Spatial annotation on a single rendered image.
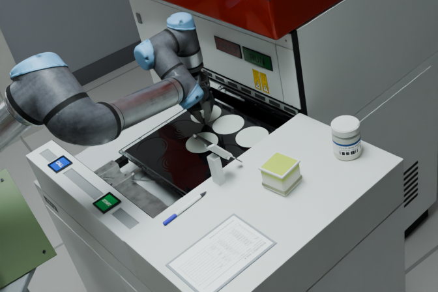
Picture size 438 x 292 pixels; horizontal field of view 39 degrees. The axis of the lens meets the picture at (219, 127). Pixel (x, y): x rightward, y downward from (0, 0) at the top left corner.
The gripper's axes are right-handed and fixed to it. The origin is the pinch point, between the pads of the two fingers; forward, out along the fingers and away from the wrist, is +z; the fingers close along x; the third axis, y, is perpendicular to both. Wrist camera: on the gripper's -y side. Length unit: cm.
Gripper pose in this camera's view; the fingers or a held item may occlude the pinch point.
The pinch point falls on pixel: (204, 122)
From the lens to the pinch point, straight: 188.8
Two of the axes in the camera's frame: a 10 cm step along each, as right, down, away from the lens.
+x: -9.8, 1.5, 1.1
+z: 1.9, 7.9, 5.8
